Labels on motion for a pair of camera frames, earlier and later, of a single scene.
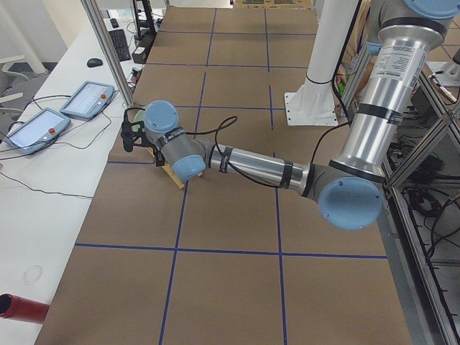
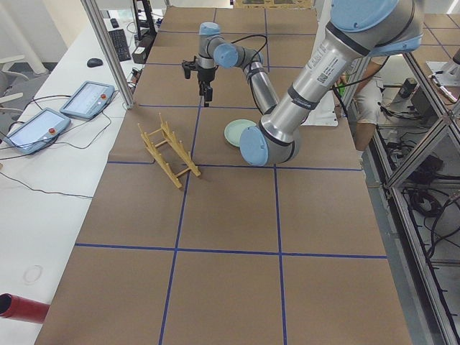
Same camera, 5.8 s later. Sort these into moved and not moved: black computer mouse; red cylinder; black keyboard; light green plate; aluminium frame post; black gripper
Moved: light green plate; black gripper
Not moved: black keyboard; black computer mouse; aluminium frame post; red cylinder
